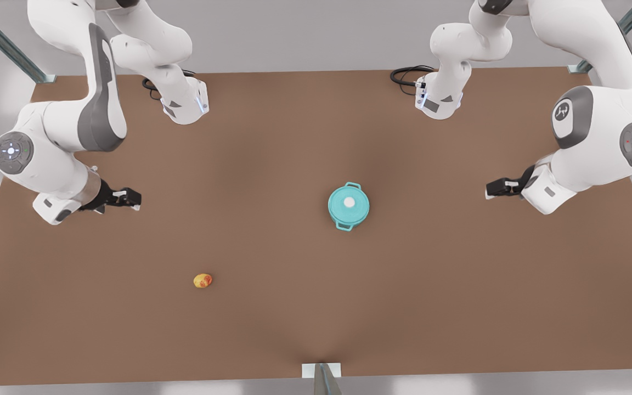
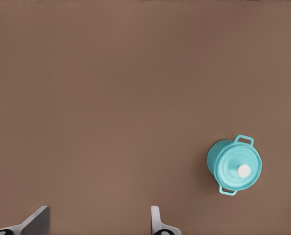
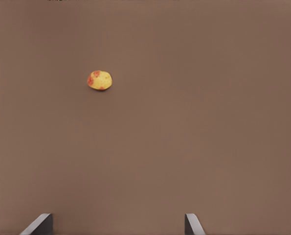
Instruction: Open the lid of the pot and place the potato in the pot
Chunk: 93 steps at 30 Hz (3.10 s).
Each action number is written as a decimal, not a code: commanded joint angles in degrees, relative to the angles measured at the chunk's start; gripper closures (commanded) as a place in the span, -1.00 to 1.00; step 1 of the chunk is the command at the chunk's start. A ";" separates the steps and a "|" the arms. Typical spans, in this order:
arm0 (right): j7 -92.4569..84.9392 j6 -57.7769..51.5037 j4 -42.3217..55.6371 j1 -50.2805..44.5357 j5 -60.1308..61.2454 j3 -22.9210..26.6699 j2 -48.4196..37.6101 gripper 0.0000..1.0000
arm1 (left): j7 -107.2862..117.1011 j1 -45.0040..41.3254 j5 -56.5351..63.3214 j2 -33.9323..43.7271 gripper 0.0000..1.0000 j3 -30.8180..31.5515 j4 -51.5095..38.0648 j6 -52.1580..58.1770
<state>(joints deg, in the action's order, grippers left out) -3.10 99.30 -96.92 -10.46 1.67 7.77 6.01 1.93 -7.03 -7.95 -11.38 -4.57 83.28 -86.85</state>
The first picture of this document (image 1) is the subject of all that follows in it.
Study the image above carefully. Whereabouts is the teal pot lid white knob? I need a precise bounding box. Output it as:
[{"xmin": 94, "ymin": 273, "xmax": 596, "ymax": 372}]
[{"xmin": 328, "ymin": 185, "xmax": 370, "ymax": 223}]

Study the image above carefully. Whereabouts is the teal pot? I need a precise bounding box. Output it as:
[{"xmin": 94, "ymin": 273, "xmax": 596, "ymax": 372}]
[{"xmin": 328, "ymin": 182, "xmax": 370, "ymax": 232}]

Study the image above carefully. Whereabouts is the black cable loop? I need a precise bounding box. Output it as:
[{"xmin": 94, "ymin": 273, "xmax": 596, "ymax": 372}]
[
  {"xmin": 390, "ymin": 65, "xmax": 436, "ymax": 97},
  {"xmin": 142, "ymin": 69, "xmax": 196, "ymax": 101}
]

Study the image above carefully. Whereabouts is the silver frame post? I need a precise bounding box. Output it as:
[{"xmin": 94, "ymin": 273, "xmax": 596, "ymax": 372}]
[
  {"xmin": 567, "ymin": 0, "xmax": 632, "ymax": 75},
  {"xmin": 302, "ymin": 363, "xmax": 343, "ymax": 395},
  {"xmin": 0, "ymin": 0, "xmax": 57, "ymax": 84}
]

